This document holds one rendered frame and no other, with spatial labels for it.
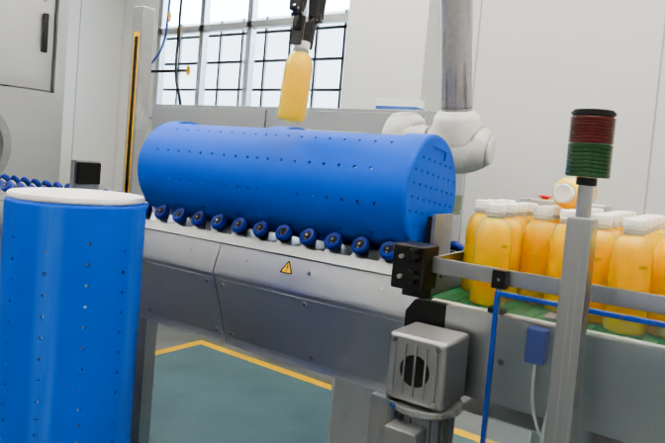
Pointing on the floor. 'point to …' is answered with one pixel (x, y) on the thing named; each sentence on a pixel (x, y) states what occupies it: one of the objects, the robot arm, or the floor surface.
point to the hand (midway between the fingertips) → (303, 34)
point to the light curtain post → (138, 95)
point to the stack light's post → (570, 329)
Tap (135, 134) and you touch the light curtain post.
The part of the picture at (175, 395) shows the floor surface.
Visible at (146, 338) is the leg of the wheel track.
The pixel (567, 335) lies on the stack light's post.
